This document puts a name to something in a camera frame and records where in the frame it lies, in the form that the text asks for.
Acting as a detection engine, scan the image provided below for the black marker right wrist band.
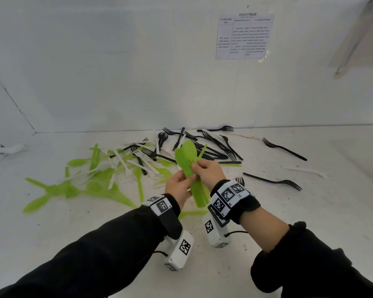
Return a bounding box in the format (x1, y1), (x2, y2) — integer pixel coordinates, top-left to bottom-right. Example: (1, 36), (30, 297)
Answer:
(210, 180), (262, 225)

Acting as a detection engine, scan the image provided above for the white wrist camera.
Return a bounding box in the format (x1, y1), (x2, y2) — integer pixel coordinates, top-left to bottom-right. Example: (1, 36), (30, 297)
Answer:
(164, 230), (195, 272)
(203, 212), (231, 249)

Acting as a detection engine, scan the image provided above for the black marker wrist band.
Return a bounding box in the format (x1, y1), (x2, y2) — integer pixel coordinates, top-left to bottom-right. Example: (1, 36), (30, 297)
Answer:
(142, 194), (183, 240)
(210, 180), (262, 225)

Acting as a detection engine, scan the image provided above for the pile of white plastic forks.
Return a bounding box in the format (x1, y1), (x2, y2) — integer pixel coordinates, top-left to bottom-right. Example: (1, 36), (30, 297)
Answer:
(65, 128), (330, 190)

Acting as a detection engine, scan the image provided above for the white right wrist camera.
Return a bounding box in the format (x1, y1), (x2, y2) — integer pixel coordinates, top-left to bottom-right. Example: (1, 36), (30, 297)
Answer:
(203, 212), (231, 249)

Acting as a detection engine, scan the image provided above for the person's left forearm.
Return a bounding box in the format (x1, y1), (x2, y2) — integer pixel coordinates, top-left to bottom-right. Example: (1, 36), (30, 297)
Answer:
(0, 206), (178, 298)

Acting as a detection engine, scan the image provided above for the person's left hand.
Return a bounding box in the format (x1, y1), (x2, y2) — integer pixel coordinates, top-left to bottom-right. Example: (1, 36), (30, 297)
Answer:
(165, 170), (197, 210)

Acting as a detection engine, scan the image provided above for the pile of plastic cutlery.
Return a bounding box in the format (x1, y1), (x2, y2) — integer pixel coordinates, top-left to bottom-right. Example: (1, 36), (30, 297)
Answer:
(22, 142), (243, 220)

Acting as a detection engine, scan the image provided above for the person's right hand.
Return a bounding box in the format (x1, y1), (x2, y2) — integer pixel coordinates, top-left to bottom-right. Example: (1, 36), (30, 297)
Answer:
(191, 159), (227, 192)

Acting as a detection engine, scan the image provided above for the metal wall bracket frame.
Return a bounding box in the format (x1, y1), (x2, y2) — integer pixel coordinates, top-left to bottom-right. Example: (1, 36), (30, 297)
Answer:
(334, 0), (373, 79)

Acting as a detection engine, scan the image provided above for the printed paper wall notice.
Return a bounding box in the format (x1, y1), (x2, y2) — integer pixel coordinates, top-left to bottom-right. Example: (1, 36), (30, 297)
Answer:
(215, 12), (275, 61)

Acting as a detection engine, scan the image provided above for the stack of green spoons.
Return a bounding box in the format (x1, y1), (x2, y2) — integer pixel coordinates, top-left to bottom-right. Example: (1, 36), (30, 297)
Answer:
(174, 139), (211, 208)

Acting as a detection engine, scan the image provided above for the black marker left wrist band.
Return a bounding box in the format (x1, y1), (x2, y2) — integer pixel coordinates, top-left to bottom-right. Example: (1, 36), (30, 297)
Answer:
(142, 194), (183, 240)

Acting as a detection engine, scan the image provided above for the small white wall clip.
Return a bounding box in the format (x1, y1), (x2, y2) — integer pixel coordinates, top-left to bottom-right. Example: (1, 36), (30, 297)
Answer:
(0, 143), (26, 155)

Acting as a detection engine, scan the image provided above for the pile of black plastic forks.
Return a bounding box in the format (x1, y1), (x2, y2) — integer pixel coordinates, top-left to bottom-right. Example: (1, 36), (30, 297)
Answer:
(109, 125), (308, 192)

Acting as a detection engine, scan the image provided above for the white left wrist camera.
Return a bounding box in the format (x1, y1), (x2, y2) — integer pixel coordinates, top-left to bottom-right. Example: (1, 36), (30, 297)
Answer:
(164, 230), (195, 272)

